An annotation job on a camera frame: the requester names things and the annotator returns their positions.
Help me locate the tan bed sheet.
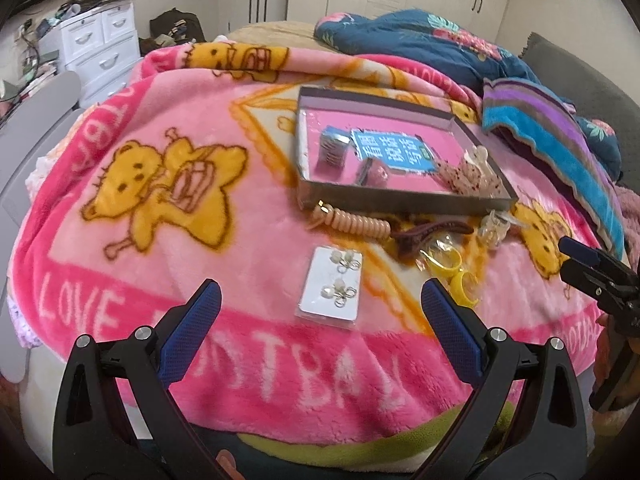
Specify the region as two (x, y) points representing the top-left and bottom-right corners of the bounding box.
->
(227, 21), (333, 52)

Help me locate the cream claw hair clip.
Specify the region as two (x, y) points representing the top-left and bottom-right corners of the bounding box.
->
(463, 145), (490, 171)

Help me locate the yellow ring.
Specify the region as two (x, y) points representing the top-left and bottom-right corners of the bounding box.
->
(418, 242), (464, 279)
(448, 268), (481, 309)

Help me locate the blue floral quilt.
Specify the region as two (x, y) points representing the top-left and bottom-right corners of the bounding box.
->
(314, 10), (623, 182)

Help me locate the person's right hand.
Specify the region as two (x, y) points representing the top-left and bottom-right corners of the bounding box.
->
(591, 314), (626, 413)

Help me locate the pink plush hair clip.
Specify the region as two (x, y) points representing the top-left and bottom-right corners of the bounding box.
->
(355, 157), (390, 188)

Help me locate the grey cardboard tray box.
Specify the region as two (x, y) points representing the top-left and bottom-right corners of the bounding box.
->
(295, 87), (518, 216)

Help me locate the white drawer cabinet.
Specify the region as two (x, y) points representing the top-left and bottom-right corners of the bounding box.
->
(38, 0), (141, 108)

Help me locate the grey headboard cushion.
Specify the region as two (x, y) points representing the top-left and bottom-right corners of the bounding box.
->
(521, 32), (639, 193)

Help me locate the striped purple blue blanket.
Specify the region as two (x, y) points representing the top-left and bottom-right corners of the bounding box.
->
(482, 78), (625, 258)

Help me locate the beige spiral hair tie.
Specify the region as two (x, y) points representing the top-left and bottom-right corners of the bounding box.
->
(308, 199), (393, 242)

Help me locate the black bag on floor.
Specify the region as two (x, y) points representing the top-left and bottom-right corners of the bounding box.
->
(139, 8), (206, 56)

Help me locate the pink bear print blanket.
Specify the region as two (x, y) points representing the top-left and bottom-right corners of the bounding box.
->
(9, 42), (608, 466)

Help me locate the small blue white box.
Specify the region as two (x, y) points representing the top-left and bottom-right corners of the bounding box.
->
(319, 126), (352, 168)

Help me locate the clear bag pearl jewelry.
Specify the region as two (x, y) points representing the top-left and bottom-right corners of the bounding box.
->
(477, 210), (516, 249)

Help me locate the white earring card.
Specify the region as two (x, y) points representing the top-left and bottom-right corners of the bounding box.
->
(296, 246), (363, 328)

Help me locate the brown hair clip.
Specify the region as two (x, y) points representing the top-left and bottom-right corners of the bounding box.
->
(390, 220), (474, 259)

